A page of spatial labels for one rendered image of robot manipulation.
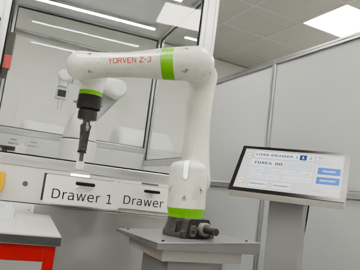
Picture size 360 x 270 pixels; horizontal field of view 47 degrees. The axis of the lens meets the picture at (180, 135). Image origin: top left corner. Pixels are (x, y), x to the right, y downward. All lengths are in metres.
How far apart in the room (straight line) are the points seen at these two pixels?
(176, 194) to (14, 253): 0.51
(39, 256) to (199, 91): 0.80
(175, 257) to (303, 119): 2.01
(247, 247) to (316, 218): 1.58
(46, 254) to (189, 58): 0.76
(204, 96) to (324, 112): 1.50
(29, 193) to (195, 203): 0.76
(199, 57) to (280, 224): 0.96
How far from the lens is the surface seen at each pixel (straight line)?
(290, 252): 2.06
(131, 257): 1.94
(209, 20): 2.15
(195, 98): 1.58
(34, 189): 1.84
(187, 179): 1.37
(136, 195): 1.89
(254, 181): 2.01
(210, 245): 1.28
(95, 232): 1.88
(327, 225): 2.82
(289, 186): 1.98
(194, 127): 1.57
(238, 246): 1.33
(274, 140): 3.29
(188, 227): 1.33
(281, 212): 2.06
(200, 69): 1.44
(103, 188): 1.70
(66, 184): 1.68
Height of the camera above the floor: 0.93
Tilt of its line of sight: 7 degrees up
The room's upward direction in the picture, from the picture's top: 7 degrees clockwise
